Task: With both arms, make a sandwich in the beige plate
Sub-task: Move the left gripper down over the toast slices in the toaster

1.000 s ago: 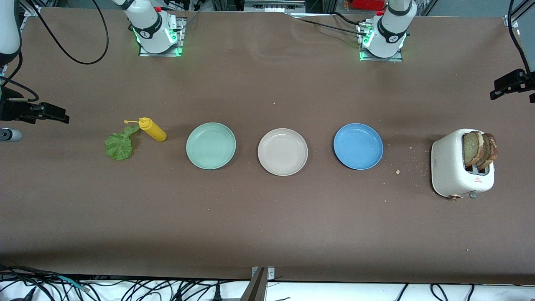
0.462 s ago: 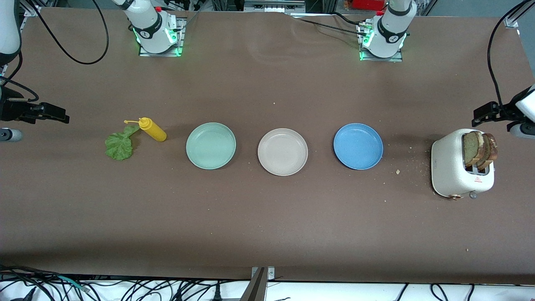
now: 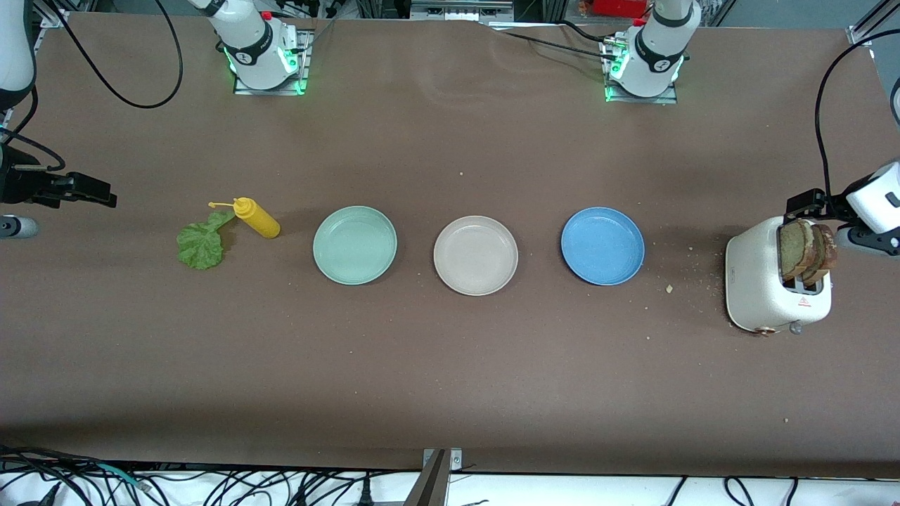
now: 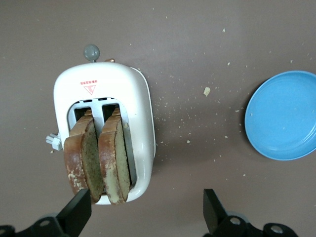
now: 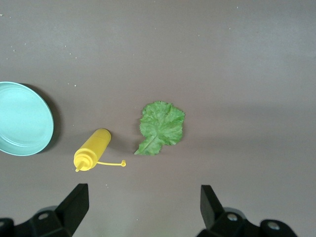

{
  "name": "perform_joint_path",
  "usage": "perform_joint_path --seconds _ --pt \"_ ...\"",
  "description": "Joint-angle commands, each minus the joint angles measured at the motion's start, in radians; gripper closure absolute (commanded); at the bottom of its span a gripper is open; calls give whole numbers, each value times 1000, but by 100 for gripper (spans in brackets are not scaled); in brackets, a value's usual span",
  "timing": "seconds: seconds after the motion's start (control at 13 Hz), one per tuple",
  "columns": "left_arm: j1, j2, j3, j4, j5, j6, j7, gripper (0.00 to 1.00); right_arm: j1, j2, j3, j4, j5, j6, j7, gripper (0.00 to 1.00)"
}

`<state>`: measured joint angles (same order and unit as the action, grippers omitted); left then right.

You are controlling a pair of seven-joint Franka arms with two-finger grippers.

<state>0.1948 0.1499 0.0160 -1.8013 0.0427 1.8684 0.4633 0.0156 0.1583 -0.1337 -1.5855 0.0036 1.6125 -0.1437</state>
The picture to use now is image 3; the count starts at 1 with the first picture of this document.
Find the mint green plate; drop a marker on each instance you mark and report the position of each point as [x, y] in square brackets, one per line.
[355, 246]

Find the silver equipment panel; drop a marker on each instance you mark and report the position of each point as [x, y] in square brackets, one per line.
[460, 8]

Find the white toaster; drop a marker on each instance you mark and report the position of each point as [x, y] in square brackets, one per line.
[756, 281]

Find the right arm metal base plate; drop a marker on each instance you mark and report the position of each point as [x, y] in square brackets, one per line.
[306, 63]

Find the grey aluminium strut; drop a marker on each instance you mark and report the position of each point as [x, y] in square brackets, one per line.
[429, 492]

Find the aluminium frame rail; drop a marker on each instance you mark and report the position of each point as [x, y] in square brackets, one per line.
[55, 19]

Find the blue plate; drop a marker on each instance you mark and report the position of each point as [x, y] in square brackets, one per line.
[602, 246]

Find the toasted bread slice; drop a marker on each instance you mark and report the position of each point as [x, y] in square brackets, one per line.
[828, 246]
[793, 246]

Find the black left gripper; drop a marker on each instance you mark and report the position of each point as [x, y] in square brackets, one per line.
[815, 203]

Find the yellow mustard squeeze bottle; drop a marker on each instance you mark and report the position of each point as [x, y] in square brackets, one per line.
[260, 221]

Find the beige plate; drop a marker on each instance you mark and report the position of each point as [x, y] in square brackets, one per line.
[475, 255]

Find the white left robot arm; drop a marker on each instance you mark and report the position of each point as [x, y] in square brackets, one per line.
[654, 56]

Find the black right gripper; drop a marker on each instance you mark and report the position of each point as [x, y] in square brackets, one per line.
[21, 184]

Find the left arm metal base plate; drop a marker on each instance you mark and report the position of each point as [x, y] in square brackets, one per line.
[643, 100]

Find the silver table edge bracket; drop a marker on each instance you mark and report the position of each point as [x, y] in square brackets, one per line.
[455, 460]

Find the aluminium frame corner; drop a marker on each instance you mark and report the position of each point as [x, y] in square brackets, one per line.
[861, 35]

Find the green lettuce leaf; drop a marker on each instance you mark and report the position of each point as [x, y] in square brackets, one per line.
[200, 246]

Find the red box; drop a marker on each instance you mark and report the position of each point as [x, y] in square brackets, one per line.
[619, 7]

